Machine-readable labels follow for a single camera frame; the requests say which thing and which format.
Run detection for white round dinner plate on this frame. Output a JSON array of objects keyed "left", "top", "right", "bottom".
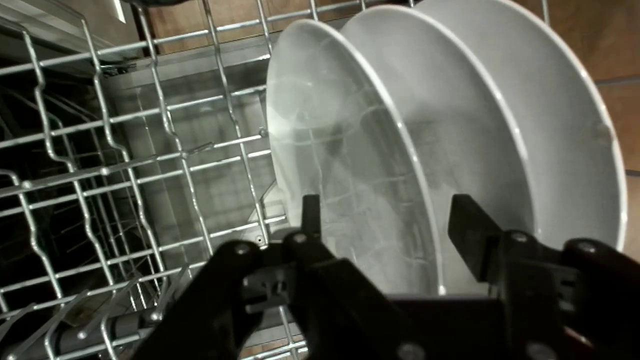
[
  {"left": 337, "top": 4, "right": 538, "bottom": 297},
  {"left": 412, "top": 0, "right": 630, "bottom": 254},
  {"left": 264, "top": 18, "right": 448, "bottom": 298}
]

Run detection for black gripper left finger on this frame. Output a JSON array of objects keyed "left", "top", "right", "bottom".
[{"left": 131, "top": 195, "right": 396, "bottom": 360}]

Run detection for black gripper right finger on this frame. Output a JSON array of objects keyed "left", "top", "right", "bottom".
[{"left": 446, "top": 193, "right": 640, "bottom": 360}]

